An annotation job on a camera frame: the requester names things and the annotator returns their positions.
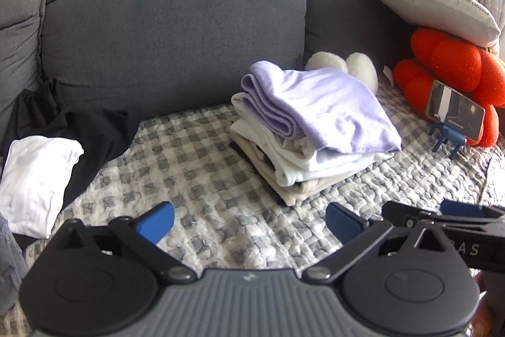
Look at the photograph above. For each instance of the black garment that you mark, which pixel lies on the black garment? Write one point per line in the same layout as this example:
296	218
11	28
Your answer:
98	135

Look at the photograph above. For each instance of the grey sofa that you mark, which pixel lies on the grey sofa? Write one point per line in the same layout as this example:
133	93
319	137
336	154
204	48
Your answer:
177	25

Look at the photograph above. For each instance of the grey cloth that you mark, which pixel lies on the grey cloth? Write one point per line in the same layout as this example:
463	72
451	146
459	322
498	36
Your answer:
10	262

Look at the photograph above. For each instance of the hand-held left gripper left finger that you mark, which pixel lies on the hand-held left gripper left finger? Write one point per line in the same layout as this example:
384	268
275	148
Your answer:
158	222

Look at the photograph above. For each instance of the crumpled white garment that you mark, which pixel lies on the crumpled white garment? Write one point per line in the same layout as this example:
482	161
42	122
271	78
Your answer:
35	179

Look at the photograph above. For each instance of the lilac garment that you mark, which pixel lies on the lilac garment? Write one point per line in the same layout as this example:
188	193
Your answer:
327	104

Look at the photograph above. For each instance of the folded white garment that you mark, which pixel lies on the folded white garment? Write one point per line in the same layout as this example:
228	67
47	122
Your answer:
315	163

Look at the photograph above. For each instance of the grey checkered quilt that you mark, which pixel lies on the grey checkered quilt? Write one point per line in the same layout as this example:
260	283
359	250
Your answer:
197	171

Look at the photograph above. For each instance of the white plush toy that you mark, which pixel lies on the white plush toy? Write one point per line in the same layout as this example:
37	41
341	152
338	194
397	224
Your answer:
361	68

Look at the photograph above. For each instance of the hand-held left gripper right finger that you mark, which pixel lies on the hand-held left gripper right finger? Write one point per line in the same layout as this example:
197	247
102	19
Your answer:
341	220

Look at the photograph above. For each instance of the folded beige garment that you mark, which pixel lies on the folded beige garment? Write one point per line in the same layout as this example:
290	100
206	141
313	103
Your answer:
292	191

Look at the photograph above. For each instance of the blue phone stand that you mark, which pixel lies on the blue phone stand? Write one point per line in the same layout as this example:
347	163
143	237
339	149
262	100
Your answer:
446	137

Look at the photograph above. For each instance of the orange pumpkin cushion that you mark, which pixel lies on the orange pumpkin cushion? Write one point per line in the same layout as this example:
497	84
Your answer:
414	92
457	60

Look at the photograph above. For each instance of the smartphone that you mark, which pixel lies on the smartphone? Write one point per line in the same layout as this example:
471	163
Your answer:
455	112

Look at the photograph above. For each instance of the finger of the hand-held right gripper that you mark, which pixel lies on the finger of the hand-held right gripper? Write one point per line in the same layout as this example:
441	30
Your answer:
465	210
402	214

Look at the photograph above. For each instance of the grey pillow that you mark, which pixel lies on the grey pillow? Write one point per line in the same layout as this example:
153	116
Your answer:
434	9

